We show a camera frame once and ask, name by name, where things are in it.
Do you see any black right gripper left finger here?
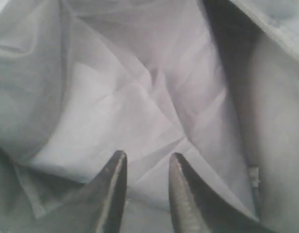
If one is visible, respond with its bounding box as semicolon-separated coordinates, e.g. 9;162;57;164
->
32;150;127;233

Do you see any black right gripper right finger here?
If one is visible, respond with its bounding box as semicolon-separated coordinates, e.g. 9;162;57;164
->
169;153;271;233

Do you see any cream white duffel bag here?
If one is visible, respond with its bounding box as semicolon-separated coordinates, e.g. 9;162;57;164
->
0;0;299;233

